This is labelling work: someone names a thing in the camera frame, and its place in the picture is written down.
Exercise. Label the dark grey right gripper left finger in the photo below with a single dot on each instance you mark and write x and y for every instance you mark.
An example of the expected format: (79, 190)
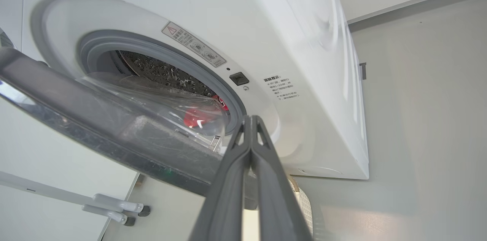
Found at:
(224, 195)

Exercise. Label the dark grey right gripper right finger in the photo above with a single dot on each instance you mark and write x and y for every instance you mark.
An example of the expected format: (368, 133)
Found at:
(274, 195)

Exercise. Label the red basketball jersey number 23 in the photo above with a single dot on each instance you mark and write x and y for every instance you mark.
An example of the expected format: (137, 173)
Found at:
(198, 115)

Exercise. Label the washing machine door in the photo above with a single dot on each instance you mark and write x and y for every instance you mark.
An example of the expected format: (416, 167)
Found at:
(76, 100)

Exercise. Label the cream perforated laundry basket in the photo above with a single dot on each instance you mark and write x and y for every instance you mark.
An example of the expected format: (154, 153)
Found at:
(304, 206)

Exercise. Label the white front-load washing machine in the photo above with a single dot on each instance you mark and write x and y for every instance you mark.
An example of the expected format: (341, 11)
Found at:
(266, 24)

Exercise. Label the small grey wall bracket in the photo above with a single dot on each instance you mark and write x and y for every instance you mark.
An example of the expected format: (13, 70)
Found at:
(363, 70)

